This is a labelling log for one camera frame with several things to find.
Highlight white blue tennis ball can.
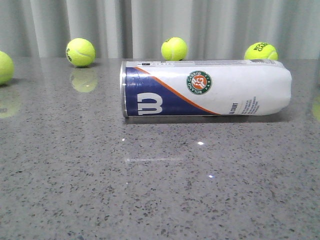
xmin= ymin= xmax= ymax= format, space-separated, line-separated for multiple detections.
xmin=119 ymin=59 xmax=292 ymax=118

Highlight yellow tennis ball centre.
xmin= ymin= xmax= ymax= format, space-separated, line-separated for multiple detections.
xmin=161 ymin=37 xmax=188 ymax=61

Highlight yellow tennis ball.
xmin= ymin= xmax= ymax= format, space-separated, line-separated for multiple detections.
xmin=65 ymin=38 xmax=96 ymax=67
xmin=161 ymin=37 xmax=188 ymax=61
xmin=0 ymin=51 xmax=15 ymax=85

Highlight yellow tennis ball Roland Garros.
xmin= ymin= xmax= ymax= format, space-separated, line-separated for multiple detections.
xmin=243 ymin=41 xmax=278 ymax=61

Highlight yellow tennis ball far left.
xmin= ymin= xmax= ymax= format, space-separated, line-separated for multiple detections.
xmin=0 ymin=51 xmax=15 ymax=85

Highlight grey pleated curtain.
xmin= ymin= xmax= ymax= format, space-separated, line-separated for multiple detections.
xmin=0 ymin=0 xmax=320 ymax=59

